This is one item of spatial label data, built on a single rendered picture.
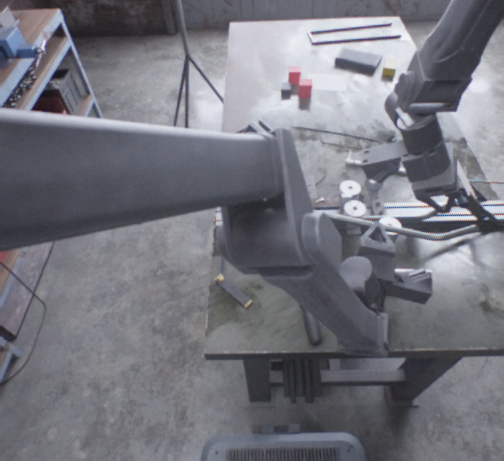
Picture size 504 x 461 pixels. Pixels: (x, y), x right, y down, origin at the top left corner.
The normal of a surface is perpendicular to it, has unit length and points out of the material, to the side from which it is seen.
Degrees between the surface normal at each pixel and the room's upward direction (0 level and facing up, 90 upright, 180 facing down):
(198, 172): 69
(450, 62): 104
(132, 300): 0
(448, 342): 0
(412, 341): 0
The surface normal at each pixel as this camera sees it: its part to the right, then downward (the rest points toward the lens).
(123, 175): 0.88, -0.04
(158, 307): -0.04, -0.64
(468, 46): 0.03, 0.90
